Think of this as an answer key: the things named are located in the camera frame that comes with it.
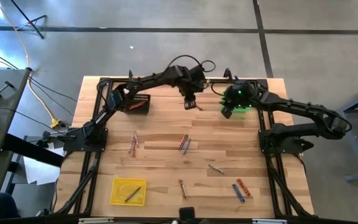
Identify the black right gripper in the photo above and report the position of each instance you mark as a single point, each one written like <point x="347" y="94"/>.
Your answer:
<point x="241" y="93"/>

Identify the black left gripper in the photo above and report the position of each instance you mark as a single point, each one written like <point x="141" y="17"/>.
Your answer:
<point x="188" y="81"/>

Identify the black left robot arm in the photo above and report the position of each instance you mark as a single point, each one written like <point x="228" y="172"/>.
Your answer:
<point x="148" y="81"/>

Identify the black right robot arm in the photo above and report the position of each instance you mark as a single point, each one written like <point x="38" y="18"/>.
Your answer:
<point x="291" y="105"/>

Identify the green plastic basket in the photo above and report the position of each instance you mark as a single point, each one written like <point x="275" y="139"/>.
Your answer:
<point x="245" y="106"/>

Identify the black clamp hook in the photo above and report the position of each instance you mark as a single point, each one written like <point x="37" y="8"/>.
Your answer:
<point x="130" y="75"/>
<point x="227" y="74"/>

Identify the black plastic basket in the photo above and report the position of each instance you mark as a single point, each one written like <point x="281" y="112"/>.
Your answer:
<point x="127" y="107"/>

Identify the black boxy object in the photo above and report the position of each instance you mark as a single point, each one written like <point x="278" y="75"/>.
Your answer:
<point x="187" y="214"/>

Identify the yellow plastic basket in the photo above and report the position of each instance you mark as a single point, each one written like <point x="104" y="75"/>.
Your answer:
<point x="120" y="193"/>

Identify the blue-grey metal stand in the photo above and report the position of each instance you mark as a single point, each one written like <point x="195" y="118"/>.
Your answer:
<point x="353" y="146"/>

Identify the black support beam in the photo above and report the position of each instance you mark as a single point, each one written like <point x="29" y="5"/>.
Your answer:
<point x="33" y="151"/>

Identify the white paper sheets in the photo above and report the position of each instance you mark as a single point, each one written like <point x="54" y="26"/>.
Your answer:
<point x="39" y="171"/>

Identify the black tripod stand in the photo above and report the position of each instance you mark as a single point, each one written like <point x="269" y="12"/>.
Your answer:
<point x="38" y="31"/>

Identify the grey side table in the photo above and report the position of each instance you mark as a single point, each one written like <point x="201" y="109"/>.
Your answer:
<point x="11" y="130"/>

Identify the dark chair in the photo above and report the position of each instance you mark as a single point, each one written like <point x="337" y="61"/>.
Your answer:
<point x="6" y="207"/>

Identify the silver metal bracket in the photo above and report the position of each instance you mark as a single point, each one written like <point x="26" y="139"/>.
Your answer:
<point x="95" y="220"/>
<point x="269" y="221"/>

